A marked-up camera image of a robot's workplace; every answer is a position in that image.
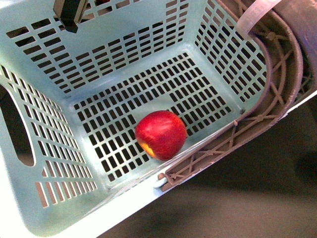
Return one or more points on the red apple with yellow patch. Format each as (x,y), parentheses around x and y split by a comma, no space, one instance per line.
(161,134)

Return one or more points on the brown basket handle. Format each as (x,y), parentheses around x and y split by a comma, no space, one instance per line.
(267,23)

